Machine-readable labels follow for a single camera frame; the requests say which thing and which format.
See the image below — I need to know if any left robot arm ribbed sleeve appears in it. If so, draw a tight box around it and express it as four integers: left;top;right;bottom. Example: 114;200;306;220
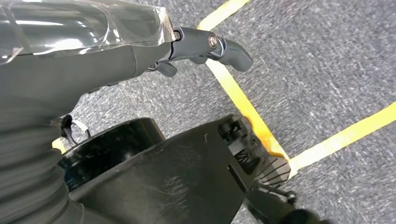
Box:
0;119;85;224

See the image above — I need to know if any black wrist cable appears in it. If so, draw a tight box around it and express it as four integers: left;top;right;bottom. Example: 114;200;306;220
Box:
60;115;91;147

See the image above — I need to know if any yellow floor tape square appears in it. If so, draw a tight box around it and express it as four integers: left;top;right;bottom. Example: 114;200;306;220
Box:
52;0;396;180

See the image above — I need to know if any black robot leg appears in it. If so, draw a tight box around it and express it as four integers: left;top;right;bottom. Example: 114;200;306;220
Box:
58;113;324;224

